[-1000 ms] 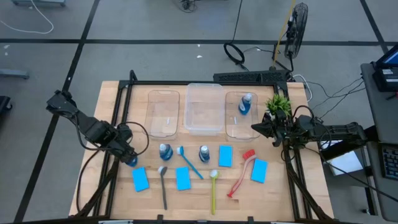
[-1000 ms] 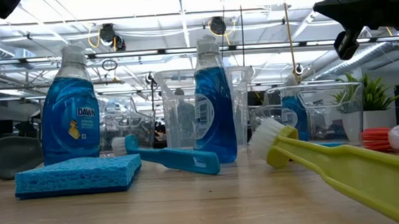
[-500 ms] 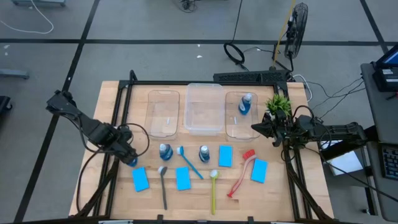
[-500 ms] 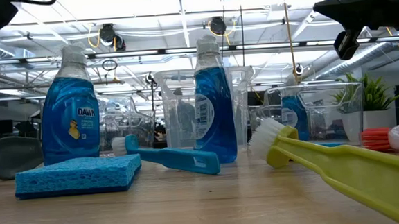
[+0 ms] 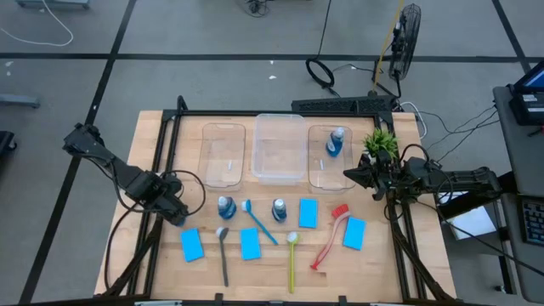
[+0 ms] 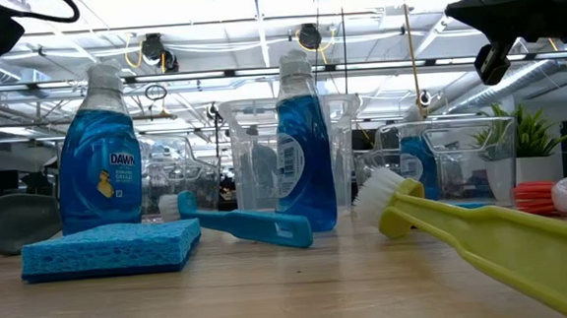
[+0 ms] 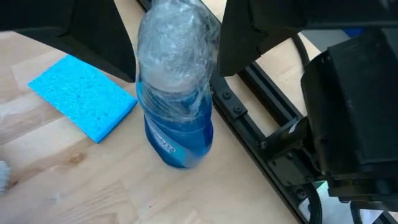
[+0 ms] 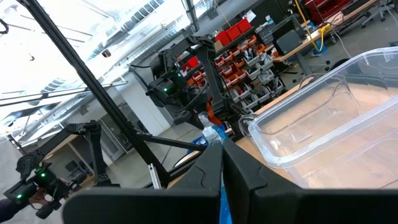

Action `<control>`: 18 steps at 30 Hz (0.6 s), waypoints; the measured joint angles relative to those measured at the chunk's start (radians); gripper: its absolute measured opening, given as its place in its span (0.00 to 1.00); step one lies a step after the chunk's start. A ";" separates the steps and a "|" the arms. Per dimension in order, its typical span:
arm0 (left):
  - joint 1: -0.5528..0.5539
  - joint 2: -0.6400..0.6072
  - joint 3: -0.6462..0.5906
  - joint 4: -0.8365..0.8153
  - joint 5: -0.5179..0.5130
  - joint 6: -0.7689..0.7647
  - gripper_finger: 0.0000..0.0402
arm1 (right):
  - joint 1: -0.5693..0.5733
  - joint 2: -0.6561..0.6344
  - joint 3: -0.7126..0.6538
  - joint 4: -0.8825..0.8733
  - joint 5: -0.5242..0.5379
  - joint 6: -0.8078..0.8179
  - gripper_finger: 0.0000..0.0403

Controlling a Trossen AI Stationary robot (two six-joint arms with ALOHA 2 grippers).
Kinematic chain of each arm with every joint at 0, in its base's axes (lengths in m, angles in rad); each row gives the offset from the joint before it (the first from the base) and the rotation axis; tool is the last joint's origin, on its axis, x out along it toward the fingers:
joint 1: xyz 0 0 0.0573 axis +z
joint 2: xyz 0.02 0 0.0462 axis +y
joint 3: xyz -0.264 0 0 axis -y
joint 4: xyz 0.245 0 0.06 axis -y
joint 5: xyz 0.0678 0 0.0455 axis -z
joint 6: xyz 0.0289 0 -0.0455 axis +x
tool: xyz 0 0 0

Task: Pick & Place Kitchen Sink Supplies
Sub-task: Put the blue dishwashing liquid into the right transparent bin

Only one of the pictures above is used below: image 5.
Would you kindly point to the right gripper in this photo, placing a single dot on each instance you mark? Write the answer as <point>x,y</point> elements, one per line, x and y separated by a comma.
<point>391,176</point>

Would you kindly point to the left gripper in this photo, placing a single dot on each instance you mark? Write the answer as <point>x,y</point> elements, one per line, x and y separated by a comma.
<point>166,193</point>

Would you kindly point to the blue sponge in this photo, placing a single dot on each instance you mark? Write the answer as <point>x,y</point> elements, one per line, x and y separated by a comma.
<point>308,213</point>
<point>192,245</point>
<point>251,244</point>
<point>355,234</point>

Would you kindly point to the red dish brush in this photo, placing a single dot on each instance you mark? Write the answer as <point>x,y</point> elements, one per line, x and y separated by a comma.
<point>341,211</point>

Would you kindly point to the grey dish brush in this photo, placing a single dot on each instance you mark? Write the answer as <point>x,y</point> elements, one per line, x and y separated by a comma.
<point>222,233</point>

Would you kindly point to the blue dish brush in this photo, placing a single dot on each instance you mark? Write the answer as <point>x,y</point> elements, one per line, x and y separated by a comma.
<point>246,206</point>

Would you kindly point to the green dish brush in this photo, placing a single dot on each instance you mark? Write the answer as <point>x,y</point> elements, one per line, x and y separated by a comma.
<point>292,238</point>

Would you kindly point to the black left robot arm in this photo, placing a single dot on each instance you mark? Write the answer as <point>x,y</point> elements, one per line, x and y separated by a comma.
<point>123,174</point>

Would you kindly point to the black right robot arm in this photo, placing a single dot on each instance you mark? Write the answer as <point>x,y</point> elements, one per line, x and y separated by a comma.
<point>463,180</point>

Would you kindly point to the green plant in white pot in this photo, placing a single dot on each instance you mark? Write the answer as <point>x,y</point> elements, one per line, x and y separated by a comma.
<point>382,140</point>

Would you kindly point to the shallow clear plastic tray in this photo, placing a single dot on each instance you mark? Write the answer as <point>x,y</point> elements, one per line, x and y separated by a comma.
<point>319,170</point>
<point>223,155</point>

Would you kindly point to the deep clear plastic bin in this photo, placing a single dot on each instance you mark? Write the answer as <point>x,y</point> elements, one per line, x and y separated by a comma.
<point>278,149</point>

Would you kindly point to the white paper sheet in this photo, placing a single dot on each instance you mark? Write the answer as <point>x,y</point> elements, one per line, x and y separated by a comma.
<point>472,221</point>

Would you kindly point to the black floor fan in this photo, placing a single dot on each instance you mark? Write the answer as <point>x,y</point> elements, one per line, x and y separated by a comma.
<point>406,42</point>

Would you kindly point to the grey side desk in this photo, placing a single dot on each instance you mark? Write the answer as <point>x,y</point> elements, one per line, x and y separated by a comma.
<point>527,157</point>

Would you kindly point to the black laptop computer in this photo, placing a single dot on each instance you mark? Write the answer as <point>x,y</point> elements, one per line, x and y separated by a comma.
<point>525,112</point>

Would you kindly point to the black keyboard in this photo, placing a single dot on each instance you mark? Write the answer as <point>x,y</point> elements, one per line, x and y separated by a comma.
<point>534,223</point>

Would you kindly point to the black wheeled base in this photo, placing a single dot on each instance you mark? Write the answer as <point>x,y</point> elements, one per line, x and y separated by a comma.
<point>5,144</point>

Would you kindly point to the grey furniture base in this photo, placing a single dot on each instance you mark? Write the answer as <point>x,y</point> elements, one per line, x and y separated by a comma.
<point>19,101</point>
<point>51,3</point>

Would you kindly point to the black aluminium frame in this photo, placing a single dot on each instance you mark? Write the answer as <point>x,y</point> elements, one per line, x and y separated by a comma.
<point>204,113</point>

